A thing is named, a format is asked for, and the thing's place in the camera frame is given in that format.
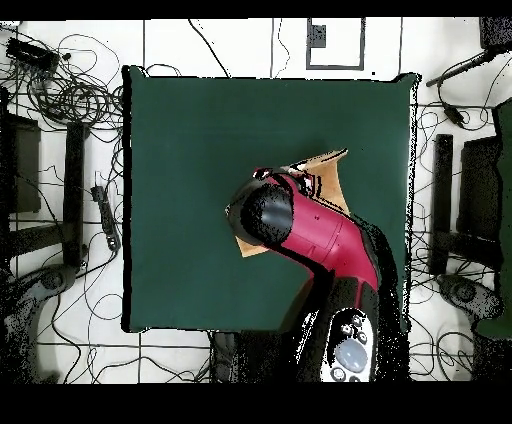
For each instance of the black floor beam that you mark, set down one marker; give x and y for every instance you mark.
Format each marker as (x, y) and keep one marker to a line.
(443, 180)
(74, 192)

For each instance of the orange terry towel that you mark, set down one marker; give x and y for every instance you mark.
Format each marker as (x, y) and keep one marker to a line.
(332, 180)

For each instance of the black power strip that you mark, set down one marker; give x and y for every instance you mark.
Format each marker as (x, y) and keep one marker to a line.
(106, 216)

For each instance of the black power adapter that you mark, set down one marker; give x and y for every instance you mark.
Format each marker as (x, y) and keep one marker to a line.
(454, 115)

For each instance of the dark grey stand base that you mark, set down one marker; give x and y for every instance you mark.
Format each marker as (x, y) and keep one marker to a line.
(468, 294)
(52, 278)

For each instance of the black speckled box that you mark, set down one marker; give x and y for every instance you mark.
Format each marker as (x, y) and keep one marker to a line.
(496, 34)

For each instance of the dark flat panel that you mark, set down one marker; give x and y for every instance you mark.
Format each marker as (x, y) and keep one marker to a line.
(480, 188)
(24, 168)

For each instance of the dark green table cloth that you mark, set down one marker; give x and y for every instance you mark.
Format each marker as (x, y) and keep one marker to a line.
(180, 160)

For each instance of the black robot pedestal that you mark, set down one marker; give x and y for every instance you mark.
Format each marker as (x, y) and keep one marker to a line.
(256, 356)

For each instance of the green fabric sheet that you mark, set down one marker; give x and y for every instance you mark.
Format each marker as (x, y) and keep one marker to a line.
(506, 160)

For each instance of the black rectangular box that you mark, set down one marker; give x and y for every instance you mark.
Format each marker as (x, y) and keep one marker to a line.
(32, 54)

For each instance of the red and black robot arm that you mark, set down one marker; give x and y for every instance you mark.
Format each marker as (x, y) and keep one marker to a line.
(320, 232)

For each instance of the black rod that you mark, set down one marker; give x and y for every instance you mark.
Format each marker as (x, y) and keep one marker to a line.
(460, 68)

